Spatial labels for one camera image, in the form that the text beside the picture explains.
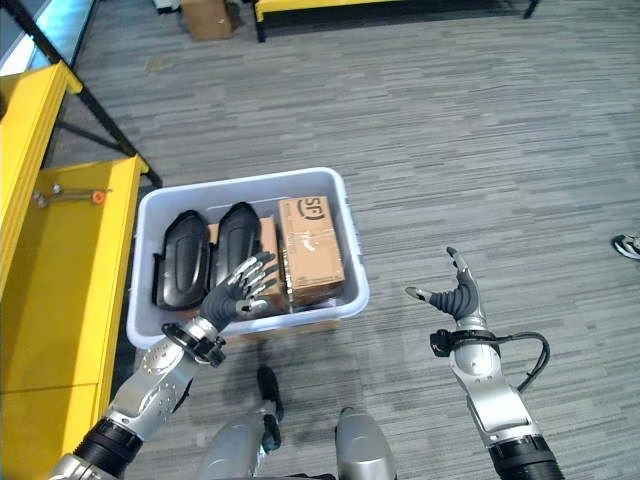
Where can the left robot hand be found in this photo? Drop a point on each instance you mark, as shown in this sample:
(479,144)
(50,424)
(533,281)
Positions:
(226,300)

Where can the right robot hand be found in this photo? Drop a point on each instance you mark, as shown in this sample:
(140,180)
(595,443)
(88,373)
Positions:
(462,295)

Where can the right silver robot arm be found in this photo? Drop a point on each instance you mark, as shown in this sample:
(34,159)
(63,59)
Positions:
(495,400)

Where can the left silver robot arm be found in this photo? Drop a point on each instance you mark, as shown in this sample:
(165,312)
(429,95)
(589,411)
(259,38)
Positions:
(145,385)

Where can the plain brown cardboard box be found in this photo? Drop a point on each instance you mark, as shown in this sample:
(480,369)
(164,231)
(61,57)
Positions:
(270,260)

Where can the white plastic box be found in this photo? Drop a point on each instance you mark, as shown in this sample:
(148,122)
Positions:
(150,280)

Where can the SF printed cardboard box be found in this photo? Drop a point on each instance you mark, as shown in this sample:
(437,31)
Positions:
(312,245)

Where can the yellow metal shelf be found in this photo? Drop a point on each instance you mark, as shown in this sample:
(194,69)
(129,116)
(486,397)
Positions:
(55,260)

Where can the cardboard box on floor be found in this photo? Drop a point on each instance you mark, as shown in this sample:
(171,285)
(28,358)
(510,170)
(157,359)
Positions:
(207,17)

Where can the black sole-shaped part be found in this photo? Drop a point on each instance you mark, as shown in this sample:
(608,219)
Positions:
(182,260)
(235,240)

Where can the black robot foot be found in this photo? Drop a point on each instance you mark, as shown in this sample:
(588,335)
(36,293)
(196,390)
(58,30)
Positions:
(269,387)

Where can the left silver robot leg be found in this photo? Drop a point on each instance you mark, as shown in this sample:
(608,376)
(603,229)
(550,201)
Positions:
(235,445)

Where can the silver robot leg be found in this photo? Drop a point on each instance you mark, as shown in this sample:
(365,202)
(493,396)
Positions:
(362,445)
(235,445)

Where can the orange round knob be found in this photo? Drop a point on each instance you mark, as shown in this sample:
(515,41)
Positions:
(98,196)

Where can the person's shoe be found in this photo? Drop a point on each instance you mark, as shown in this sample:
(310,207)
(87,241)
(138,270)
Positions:
(627,246)

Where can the right silver robot leg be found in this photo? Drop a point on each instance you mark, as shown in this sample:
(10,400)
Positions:
(362,445)

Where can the yellow bench with black legs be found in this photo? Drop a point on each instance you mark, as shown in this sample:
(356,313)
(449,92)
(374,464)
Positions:
(380,10)

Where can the black shelf frame bars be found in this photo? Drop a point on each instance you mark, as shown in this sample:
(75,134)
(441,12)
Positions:
(75,85)

